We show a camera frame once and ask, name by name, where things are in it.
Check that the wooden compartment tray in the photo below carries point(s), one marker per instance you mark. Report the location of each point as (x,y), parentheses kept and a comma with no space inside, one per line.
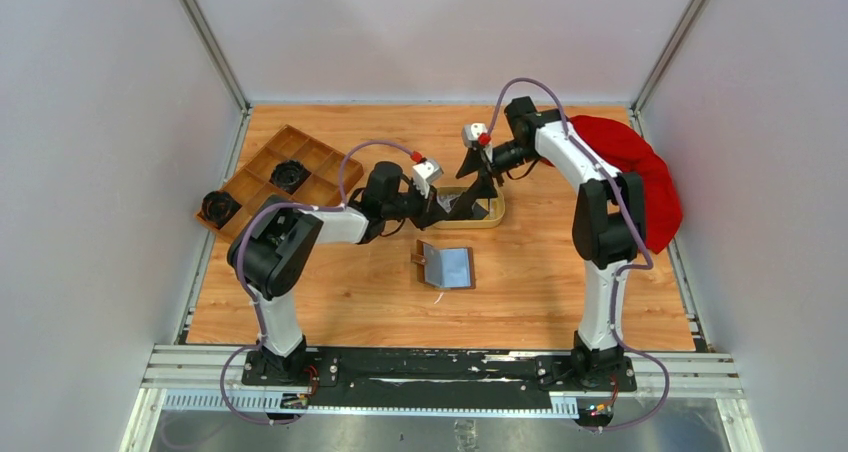
(292,165)

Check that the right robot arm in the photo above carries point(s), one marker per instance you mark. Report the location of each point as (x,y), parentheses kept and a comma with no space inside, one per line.
(608,230)

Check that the brown leather card holder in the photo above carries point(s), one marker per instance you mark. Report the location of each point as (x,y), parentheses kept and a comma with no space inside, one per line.
(444,269)

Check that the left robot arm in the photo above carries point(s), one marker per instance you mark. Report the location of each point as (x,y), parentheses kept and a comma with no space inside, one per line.
(271,252)

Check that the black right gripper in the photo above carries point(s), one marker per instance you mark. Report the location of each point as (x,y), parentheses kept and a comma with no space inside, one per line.
(474,162)

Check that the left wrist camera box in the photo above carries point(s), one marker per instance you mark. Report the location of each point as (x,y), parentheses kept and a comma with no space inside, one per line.
(424,175)

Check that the beige oval tray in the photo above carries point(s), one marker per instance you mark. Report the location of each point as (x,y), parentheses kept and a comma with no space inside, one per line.
(495,207)

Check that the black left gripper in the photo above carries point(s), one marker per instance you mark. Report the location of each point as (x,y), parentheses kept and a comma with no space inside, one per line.
(427,211)

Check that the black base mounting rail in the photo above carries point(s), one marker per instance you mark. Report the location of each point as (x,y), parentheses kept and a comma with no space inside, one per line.
(440,379)

